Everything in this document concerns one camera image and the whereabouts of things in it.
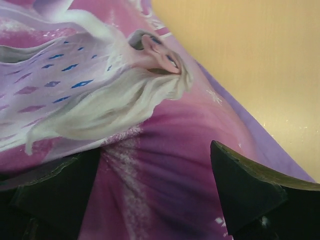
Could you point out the pink printed pillowcase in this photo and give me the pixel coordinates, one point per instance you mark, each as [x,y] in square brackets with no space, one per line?
[78,75]

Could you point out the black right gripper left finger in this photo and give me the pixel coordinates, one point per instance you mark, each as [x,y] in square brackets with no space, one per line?
[48,202]

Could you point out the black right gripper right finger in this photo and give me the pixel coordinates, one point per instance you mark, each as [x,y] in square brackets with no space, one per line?
[259,203]

